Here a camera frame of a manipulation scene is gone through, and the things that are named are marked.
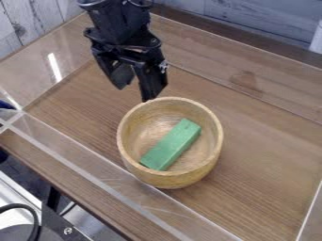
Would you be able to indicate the brown wooden bowl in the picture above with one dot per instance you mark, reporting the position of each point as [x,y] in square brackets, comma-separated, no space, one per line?
[146,123]

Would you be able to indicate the green rectangular block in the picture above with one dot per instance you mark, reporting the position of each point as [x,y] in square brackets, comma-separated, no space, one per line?
[174,143]

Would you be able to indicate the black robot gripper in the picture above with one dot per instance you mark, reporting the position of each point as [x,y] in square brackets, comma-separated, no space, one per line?
[121,32]

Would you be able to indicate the black metal bracket with screw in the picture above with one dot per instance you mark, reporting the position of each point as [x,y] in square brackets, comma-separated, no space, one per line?
[56,229]

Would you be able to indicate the clear acrylic tray enclosure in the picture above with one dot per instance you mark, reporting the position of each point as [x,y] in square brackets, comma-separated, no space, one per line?
[258,83]

